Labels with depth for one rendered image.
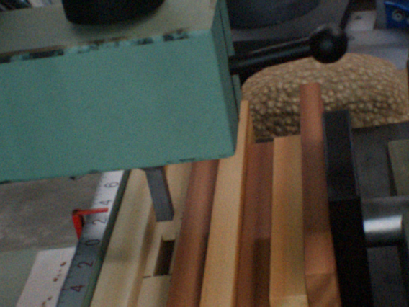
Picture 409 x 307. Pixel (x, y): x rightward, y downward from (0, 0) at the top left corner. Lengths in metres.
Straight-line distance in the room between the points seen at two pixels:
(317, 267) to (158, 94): 0.11
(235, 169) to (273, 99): 0.16
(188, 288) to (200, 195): 0.09
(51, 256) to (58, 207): 1.74
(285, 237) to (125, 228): 0.11
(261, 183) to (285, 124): 0.16
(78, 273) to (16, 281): 0.31
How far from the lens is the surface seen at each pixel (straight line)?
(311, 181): 0.47
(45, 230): 2.44
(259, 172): 0.54
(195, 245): 0.48
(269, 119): 0.68
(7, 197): 2.66
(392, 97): 0.68
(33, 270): 0.78
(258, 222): 0.50
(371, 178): 0.61
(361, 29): 1.33
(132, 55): 0.43
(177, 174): 0.57
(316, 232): 0.43
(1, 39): 0.47
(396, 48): 1.25
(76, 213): 0.52
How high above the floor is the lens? 1.21
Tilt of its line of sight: 28 degrees down
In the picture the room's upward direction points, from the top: 11 degrees counter-clockwise
